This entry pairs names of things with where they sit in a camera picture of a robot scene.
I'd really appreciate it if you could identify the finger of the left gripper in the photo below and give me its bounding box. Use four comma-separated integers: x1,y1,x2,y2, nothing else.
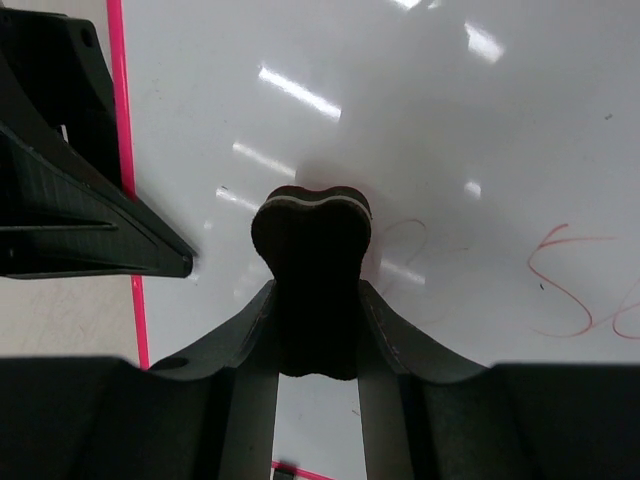
1,119,195,279

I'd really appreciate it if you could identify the pink framed whiteboard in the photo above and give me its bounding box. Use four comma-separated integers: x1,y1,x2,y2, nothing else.
107,1,639,479

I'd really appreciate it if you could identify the black whiteboard stand foot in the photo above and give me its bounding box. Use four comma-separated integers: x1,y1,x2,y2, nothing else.
272,461,298,480

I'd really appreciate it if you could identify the black felt eraser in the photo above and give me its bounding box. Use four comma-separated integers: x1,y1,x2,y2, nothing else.
251,185,372,380

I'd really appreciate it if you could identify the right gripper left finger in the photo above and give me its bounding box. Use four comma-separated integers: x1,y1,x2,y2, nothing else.
151,280,278,479

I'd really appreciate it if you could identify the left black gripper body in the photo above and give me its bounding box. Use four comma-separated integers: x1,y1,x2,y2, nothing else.
1,9,125,200

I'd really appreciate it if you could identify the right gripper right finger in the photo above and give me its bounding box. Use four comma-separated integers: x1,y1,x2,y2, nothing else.
356,280,485,479

